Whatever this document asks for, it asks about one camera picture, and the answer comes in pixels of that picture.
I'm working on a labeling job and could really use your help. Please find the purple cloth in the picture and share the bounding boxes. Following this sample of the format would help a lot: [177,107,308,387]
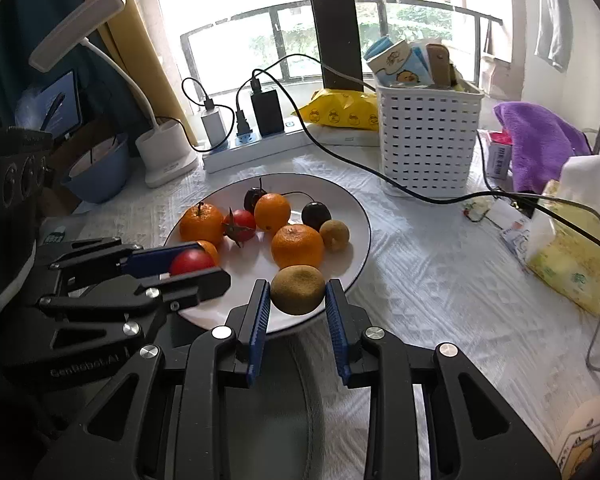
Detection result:
[494,101,593,194]

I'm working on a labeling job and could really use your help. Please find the large orange with stem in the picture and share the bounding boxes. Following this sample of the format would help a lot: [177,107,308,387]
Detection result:
[179,201,224,247]

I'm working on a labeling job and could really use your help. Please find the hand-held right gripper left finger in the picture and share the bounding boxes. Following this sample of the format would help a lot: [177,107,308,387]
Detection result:
[32,279,272,480]

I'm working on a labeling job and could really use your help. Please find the printed white carton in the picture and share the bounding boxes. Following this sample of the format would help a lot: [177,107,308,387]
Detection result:
[369,42,413,86]

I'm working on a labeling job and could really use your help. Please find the smooth red tomato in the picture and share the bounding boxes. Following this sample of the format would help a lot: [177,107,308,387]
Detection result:
[169,250,216,277]

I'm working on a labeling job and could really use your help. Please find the dark cherry with stem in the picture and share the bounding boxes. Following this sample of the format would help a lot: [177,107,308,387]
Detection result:
[280,190,332,231]
[243,177,267,213]

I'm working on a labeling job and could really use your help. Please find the oval orange kumquat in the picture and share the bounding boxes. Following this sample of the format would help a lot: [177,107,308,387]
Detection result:
[197,240,220,267]

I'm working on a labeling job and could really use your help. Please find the hanging grey garment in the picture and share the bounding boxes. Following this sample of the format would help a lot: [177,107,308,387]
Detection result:
[534,0,573,72]

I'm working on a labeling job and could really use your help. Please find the small white packet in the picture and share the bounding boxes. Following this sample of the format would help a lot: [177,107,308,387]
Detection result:
[500,220,536,263]

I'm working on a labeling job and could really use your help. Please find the black charger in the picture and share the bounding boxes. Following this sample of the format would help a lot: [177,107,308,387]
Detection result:
[250,89,284,136]

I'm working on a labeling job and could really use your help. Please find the tablet screen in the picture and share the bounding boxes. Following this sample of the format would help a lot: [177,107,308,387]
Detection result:
[35,71,83,141]

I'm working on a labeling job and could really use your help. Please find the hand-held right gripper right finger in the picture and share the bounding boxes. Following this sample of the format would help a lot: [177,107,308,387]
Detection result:
[325,278,563,480]

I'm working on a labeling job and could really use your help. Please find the dark window frame post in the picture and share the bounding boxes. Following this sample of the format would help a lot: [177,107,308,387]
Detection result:
[304,0,363,91]

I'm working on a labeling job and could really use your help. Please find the blue rolled packet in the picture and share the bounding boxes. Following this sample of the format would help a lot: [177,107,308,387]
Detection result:
[364,36,396,68]

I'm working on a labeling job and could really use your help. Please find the dark teal curtain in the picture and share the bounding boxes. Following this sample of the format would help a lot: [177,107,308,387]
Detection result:
[0,0,146,131]

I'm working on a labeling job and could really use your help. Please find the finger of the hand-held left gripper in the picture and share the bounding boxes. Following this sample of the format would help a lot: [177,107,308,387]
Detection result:
[36,267,232,313]
[47,237,204,282]

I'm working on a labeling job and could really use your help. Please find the small round orange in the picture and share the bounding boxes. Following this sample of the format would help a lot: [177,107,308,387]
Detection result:
[254,192,292,232]

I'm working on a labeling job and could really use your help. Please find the black balcony railing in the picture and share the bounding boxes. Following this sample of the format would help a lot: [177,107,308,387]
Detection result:
[180,0,503,96]

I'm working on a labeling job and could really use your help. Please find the yellow snack packet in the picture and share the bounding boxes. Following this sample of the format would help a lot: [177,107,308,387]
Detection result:
[292,88,381,132]

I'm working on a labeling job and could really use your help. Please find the yellow-green tissue pack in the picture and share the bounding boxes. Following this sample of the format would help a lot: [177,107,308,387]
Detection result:
[525,155,600,316]

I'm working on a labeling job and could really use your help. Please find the yellow curtain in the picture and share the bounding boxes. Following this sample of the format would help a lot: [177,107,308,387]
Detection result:
[87,0,198,146]

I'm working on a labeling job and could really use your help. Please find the brown green kiwi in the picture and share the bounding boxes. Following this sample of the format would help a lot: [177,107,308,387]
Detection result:
[270,265,327,316]

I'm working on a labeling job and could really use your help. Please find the white perforated plastic basket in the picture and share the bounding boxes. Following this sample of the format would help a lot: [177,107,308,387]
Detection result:
[376,81,485,198]

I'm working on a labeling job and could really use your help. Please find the white round plate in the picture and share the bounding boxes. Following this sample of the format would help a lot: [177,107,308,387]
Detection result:
[162,173,372,336]

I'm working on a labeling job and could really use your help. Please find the white power strip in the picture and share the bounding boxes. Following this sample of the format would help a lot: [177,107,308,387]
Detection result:
[201,120,326,174]

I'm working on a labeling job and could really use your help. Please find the white red small box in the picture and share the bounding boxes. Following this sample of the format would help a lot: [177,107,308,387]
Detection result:
[482,130,516,178]

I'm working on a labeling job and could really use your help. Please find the long thick black cable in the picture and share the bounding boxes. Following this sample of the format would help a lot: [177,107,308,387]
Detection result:
[234,80,600,266]

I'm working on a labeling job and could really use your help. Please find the white desk lamp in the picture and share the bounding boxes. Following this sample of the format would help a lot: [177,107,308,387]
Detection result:
[28,0,198,189]

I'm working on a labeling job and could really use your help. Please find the blue striped packet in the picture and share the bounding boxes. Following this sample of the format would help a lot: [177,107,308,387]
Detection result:
[407,42,438,86]

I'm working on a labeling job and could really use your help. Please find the small tan round fruit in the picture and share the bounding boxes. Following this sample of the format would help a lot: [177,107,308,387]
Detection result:
[319,220,351,253]

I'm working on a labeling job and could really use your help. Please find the brown wooden tool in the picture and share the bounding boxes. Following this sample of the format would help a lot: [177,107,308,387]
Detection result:
[426,44,453,88]

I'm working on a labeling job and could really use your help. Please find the silver charger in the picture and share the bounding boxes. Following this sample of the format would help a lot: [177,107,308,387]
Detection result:
[201,105,229,147]

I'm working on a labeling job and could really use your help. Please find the blue plastic bowl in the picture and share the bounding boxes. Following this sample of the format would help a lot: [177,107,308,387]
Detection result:
[62,132,131,204]

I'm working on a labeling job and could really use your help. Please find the white embossed tablecloth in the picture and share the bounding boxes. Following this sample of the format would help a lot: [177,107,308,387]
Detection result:
[75,150,600,480]

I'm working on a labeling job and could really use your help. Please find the thin black charger cable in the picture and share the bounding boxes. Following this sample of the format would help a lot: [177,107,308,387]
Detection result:
[181,77,216,111]

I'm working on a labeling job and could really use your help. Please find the white box on balcony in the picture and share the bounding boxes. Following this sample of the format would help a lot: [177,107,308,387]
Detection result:
[480,55,513,98]

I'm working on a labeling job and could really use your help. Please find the red tomato with stem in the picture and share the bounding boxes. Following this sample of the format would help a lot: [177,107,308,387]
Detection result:
[222,207,257,248]

